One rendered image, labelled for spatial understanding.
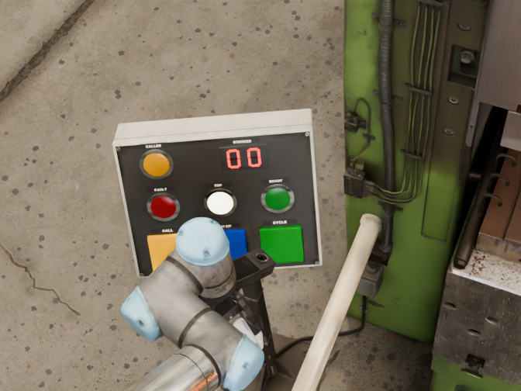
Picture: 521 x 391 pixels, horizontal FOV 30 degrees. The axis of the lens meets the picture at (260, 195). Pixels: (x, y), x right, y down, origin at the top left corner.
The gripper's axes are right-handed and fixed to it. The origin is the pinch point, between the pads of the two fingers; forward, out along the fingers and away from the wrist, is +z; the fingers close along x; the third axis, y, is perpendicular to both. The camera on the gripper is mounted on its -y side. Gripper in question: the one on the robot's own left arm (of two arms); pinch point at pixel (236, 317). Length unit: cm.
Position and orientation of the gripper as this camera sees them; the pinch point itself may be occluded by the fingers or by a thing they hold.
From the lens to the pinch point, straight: 176.5
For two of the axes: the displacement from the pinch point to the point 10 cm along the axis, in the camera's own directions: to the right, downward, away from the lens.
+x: 6.5, 6.3, -4.2
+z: 0.9, 4.9, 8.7
